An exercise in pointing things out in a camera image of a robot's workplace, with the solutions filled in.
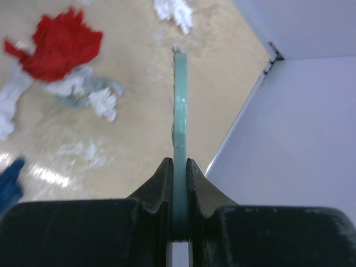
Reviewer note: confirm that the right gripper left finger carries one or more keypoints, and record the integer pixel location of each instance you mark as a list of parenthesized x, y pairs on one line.
[(134, 231)]

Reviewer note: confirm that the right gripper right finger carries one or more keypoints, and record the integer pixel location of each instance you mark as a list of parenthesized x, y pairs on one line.
[(224, 233)]

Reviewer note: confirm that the mint green hand brush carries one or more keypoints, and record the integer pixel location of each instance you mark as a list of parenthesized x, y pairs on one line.
[(180, 199)]

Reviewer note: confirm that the red paper scrap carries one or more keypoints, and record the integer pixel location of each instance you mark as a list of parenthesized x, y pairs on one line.
[(61, 44)]

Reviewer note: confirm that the blue paper scrap right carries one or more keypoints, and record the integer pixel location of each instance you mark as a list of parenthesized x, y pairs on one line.
[(11, 191)]

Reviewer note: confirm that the grey white paper scrap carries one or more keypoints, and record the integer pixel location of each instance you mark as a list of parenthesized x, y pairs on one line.
[(82, 88)]

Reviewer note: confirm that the small white paper scrap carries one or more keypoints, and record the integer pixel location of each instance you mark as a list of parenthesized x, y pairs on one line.
[(176, 10)]

